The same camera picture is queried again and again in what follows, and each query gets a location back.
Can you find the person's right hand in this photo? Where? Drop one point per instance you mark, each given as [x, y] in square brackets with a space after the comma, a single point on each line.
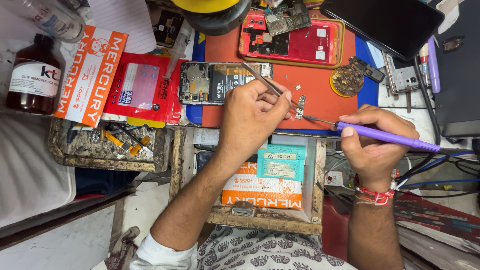
[375, 157]

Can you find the person's left hand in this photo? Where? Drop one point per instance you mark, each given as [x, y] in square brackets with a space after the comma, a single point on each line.
[243, 116]

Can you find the purple soldering iron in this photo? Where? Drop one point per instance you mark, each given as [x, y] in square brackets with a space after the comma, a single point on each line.
[390, 138]

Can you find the metal tweezers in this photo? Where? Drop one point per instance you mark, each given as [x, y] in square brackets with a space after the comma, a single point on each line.
[262, 79]

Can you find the opened black phone with battery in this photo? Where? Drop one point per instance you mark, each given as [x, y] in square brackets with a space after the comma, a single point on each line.
[210, 82]

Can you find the small charging port board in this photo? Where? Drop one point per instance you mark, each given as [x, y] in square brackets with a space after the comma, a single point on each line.
[300, 107]

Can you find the teal packet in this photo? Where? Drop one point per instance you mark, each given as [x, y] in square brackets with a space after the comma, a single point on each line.
[281, 165]

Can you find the blue mat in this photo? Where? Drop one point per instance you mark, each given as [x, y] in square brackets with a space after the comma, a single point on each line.
[369, 93]

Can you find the small orange white packet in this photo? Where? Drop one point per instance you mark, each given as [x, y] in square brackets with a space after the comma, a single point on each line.
[262, 195]

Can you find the brass wool tip cleaner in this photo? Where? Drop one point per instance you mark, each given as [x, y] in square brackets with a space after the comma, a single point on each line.
[347, 80]

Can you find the orange work mat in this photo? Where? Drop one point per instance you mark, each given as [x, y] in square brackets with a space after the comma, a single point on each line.
[322, 93]

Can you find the black phone component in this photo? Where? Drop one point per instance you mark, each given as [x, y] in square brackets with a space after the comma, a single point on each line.
[369, 69]

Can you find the clear syringe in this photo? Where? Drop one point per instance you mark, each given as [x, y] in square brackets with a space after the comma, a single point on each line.
[179, 50]

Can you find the small metal part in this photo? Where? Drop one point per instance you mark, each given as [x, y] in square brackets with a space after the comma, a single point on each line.
[243, 209]

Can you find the yellow sheet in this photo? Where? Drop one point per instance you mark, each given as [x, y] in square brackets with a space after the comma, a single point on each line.
[146, 123]

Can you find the red plastic packet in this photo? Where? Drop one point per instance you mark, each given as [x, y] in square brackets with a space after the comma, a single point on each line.
[142, 88]

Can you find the yellow black round lamp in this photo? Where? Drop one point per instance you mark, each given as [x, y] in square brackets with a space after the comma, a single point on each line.
[213, 15]

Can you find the phone motherboard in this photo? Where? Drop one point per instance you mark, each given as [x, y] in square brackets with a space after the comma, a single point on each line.
[287, 18]

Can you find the wooden drawer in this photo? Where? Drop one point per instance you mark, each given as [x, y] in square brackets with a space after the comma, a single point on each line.
[262, 221]

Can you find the purple pen tool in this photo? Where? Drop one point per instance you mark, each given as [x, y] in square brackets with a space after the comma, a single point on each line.
[434, 67]

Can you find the red white tube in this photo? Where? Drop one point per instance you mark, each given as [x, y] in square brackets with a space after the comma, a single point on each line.
[424, 58]

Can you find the black phone back part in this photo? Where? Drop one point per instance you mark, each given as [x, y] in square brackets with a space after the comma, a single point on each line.
[167, 28]

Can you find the dark grey device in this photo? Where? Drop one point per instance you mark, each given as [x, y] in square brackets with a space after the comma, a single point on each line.
[459, 75]

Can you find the black phone screen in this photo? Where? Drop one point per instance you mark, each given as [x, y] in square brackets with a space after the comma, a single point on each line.
[382, 22]

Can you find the person's patterned white shirt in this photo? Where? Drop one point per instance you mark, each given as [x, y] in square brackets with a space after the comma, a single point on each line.
[255, 251]

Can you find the lined paper sheet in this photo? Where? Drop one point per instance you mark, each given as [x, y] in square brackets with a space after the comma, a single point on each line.
[123, 22]

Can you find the large orange white packet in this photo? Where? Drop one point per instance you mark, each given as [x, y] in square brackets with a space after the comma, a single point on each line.
[88, 75]

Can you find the small wooden tray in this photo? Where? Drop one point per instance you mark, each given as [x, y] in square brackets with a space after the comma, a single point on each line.
[78, 153]

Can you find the brown glue remover bottle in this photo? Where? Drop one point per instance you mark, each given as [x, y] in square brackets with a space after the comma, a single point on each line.
[33, 78]

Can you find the clear plastic bottle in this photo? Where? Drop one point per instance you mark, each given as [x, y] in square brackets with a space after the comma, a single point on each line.
[48, 17]

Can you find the white cloth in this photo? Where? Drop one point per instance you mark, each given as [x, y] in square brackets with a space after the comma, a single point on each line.
[30, 168]

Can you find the silver phone frame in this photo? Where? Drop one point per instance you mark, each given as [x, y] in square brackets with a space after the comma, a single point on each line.
[403, 77]

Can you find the red phone frame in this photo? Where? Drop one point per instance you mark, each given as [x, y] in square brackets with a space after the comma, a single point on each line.
[300, 47]

